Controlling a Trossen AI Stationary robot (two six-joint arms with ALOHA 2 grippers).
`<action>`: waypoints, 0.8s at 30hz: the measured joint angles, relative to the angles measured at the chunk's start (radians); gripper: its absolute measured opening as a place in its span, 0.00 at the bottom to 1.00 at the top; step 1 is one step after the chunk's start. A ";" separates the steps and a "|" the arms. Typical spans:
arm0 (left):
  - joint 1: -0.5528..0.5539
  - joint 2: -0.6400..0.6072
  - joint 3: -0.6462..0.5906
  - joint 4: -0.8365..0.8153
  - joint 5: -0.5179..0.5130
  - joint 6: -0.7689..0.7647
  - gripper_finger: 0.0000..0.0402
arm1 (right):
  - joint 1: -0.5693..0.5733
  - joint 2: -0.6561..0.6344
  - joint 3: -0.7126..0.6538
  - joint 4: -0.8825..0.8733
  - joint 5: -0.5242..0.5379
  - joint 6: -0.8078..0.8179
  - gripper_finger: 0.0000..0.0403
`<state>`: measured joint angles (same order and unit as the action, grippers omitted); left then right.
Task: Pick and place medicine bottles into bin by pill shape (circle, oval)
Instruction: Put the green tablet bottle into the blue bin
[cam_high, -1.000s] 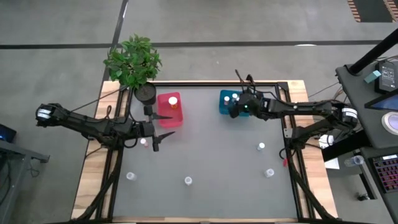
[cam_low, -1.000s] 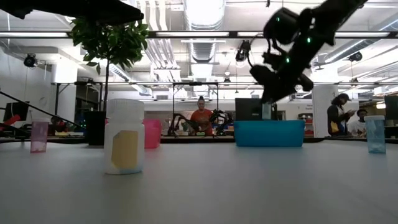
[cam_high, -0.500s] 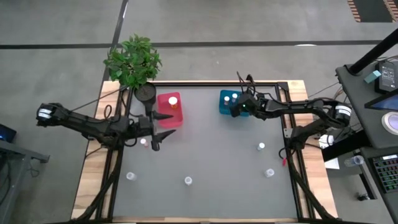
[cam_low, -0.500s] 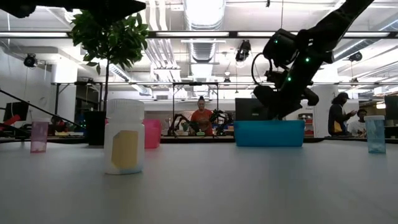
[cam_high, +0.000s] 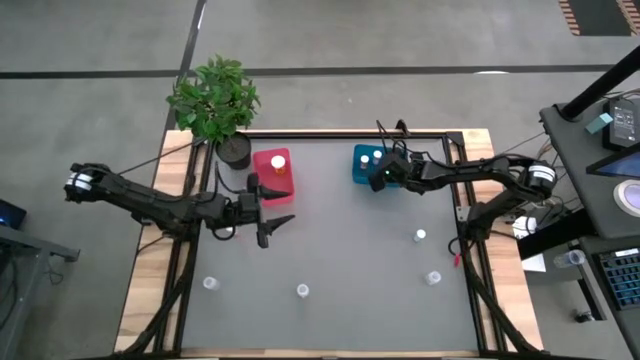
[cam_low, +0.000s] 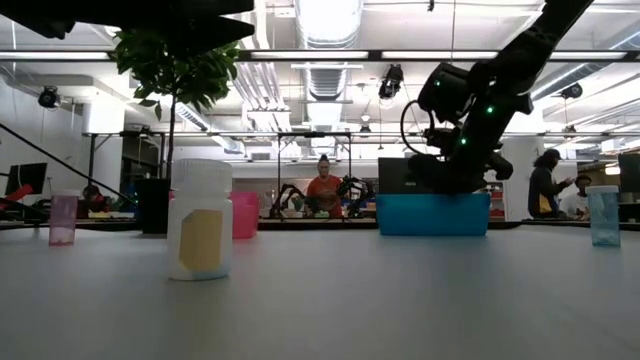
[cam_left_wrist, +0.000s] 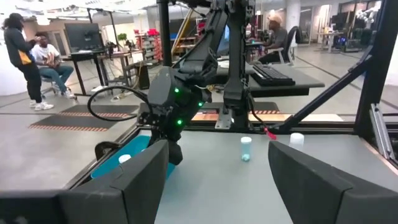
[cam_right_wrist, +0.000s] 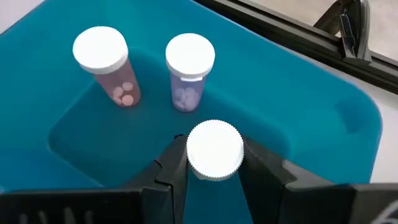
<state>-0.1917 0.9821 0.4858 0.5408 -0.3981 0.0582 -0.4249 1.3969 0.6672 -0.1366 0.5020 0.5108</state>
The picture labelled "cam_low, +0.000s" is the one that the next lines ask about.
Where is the pink pill bottle white cap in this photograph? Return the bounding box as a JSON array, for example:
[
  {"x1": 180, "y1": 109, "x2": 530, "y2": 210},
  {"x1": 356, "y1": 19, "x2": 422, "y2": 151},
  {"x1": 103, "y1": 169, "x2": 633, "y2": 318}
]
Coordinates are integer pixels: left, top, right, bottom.
[{"x1": 48, "y1": 189, "x2": 81, "y2": 247}]

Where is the black wall-mounted spotlight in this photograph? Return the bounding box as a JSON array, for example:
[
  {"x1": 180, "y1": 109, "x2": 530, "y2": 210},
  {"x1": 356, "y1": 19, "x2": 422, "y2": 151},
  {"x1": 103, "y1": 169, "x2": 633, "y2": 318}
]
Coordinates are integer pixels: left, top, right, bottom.
[{"x1": 37, "y1": 85, "x2": 62, "y2": 110}]

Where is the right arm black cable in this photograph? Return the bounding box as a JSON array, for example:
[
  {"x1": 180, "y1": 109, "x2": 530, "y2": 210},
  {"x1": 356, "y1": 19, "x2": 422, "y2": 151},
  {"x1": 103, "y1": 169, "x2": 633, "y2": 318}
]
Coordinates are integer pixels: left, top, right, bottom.
[{"x1": 399, "y1": 99, "x2": 436, "y2": 157}]

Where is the pink plastic bin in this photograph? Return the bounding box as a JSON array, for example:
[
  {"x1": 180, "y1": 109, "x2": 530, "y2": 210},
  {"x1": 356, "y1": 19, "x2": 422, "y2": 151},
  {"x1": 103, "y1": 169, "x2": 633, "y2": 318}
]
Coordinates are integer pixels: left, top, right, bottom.
[{"x1": 229, "y1": 191, "x2": 261, "y2": 240}]

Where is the blue pill bottle white cap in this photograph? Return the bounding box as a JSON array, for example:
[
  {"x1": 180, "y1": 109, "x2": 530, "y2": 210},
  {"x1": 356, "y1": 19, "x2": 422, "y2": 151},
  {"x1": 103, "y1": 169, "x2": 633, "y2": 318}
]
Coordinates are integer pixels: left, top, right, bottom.
[{"x1": 585, "y1": 185, "x2": 621, "y2": 248}]

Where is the blue plastic bin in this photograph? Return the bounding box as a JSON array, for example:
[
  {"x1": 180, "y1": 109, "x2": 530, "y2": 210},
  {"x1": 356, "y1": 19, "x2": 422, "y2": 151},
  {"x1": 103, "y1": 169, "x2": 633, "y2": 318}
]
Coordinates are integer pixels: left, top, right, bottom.
[{"x1": 375, "y1": 192, "x2": 492, "y2": 237}]

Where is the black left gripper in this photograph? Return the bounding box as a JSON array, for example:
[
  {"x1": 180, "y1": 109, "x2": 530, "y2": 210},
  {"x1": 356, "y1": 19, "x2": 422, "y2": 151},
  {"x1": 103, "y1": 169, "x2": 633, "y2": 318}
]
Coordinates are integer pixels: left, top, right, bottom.
[{"x1": 0, "y1": 0, "x2": 255, "y2": 40}]

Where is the black plant pot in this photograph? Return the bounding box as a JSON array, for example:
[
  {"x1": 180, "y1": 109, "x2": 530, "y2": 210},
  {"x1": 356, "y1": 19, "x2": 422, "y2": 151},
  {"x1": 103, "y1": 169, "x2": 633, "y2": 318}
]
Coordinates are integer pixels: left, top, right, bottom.
[{"x1": 135, "y1": 178, "x2": 172, "y2": 235}]

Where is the black aluminium table frame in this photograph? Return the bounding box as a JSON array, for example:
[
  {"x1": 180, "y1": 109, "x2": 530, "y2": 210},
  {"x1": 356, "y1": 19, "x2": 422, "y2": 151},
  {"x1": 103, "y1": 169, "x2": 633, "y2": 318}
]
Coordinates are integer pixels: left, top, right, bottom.
[{"x1": 0, "y1": 122, "x2": 640, "y2": 232}]

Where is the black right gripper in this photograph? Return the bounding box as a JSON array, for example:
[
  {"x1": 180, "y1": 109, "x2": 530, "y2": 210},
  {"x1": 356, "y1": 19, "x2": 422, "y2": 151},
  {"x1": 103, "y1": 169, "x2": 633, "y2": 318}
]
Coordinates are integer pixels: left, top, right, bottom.
[{"x1": 407, "y1": 149, "x2": 515, "y2": 196}]

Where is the translucent pill bottle yellow label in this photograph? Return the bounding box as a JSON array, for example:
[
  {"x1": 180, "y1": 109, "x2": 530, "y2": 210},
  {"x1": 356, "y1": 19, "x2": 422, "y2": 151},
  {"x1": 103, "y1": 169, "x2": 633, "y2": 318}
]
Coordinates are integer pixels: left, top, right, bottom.
[{"x1": 167, "y1": 158, "x2": 234, "y2": 282}]

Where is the black computer monitor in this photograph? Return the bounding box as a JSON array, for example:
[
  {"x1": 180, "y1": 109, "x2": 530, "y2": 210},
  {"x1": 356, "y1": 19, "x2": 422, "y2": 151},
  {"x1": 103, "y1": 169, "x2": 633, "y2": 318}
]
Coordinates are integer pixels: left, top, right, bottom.
[
  {"x1": 378, "y1": 157, "x2": 426, "y2": 195},
  {"x1": 3, "y1": 162, "x2": 49, "y2": 197}
]

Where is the background black station frame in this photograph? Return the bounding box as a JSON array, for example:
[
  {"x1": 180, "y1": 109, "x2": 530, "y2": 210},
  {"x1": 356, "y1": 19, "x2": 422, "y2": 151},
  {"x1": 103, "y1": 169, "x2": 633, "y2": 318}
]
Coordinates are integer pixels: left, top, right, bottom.
[{"x1": 276, "y1": 130, "x2": 353, "y2": 221}]

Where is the silver ventilation duct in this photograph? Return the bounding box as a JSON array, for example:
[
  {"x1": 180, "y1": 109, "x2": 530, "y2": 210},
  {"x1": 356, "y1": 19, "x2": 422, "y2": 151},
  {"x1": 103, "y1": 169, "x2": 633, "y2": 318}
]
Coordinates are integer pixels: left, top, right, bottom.
[{"x1": 293, "y1": 0, "x2": 365, "y2": 101}]

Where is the person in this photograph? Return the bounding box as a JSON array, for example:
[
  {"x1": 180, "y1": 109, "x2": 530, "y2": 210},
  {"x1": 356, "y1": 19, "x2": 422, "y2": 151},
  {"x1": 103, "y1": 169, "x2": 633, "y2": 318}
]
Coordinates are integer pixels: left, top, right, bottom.
[
  {"x1": 77, "y1": 183, "x2": 109, "y2": 219},
  {"x1": 527, "y1": 148, "x2": 576, "y2": 220},
  {"x1": 306, "y1": 153, "x2": 345, "y2": 220},
  {"x1": 559, "y1": 173, "x2": 594, "y2": 221}
]

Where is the green leafy plant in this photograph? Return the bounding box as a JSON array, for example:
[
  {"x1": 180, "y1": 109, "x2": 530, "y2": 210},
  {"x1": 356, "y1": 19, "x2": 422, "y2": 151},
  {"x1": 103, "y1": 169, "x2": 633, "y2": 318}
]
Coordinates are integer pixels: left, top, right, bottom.
[{"x1": 110, "y1": 24, "x2": 242, "y2": 182}]

